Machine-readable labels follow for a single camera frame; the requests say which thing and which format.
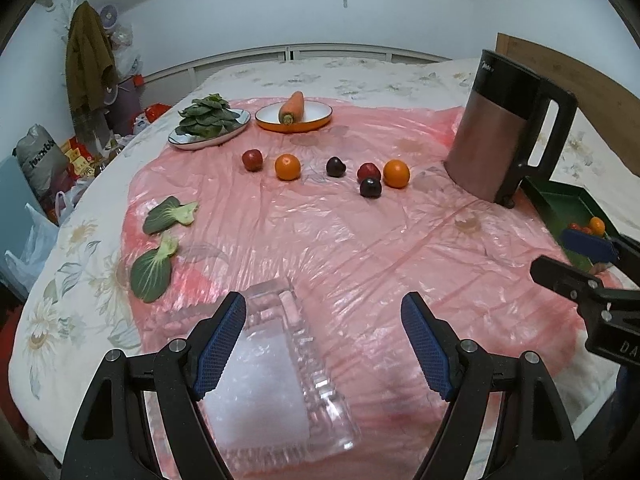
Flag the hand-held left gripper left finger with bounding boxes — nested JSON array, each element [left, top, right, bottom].
[[62, 291, 248, 480]]

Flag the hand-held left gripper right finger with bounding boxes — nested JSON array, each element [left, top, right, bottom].
[[400, 292, 583, 480]]

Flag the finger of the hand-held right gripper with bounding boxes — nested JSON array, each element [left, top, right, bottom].
[[561, 227, 640, 266], [530, 255, 640, 307]]

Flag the green cardboard box tray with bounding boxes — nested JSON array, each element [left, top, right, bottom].
[[520, 177, 626, 276]]

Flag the clear glass tray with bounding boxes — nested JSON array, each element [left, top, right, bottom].
[[200, 280, 362, 461]]

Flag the bok choy leaf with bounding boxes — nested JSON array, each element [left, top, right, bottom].
[[143, 196, 199, 235], [130, 232, 180, 304]]

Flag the black and copper kettle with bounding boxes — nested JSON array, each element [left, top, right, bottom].
[[444, 49, 578, 210]]

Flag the pink plastic sheet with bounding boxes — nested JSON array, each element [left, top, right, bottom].
[[120, 97, 626, 476]]

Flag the wooden headboard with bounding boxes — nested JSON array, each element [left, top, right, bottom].
[[495, 32, 640, 178]]

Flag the white oval plate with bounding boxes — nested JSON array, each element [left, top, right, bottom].
[[168, 109, 252, 152]]

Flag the white plastic bag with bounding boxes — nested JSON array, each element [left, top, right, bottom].
[[5, 202, 61, 301], [54, 180, 96, 223]]

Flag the pile of green leaves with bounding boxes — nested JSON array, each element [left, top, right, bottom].
[[175, 93, 240, 140]]

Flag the red and yellow boxes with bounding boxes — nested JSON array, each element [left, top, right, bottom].
[[60, 137, 108, 181]]

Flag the red bag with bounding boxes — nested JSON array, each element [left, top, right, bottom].
[[134, 102, 173, 128]]

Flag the orange rimmed bowl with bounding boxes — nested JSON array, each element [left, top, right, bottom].
[[255, 101, 334, 133]]

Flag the carrot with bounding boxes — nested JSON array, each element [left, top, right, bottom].
[[278, 91, 305, 126]]

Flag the light blue board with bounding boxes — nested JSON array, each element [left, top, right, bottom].
[[0, 155, 40, 241]]

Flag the purple bin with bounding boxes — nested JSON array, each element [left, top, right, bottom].
[[102, 77, 146, 136]]

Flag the grey bag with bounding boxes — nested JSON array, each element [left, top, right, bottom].
[[14, 125, 68, 201]]

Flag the pile of plastic bags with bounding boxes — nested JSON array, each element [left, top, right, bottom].
[[107, 22, 143, 81]]

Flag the brown jacket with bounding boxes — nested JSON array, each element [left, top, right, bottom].
[[65, 1, 118, 121]]

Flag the white coat rack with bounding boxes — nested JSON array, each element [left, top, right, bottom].
[[47, 0, 88, 41]]

